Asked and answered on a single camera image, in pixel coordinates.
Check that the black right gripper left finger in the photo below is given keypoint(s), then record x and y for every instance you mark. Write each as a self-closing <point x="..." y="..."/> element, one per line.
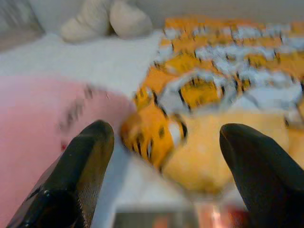
<point x="78" y="171"/>

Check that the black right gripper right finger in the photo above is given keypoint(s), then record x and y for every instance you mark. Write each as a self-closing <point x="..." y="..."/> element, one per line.
<point x="266" y="180"/>

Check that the yellow tiger print blanket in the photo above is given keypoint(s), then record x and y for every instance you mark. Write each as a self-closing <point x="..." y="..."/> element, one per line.
<point x="202" y="154"/>

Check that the pink pillow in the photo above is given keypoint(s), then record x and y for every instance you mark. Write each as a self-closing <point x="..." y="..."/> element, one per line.
<point x="28" y="118"/>

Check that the white sheeted bed mattress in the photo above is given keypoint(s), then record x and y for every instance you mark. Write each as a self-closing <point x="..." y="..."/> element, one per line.
<point x="95" y="59"/>

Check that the white plush toy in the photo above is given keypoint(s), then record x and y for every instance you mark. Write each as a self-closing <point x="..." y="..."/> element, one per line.
<point x="95" y="19"/>

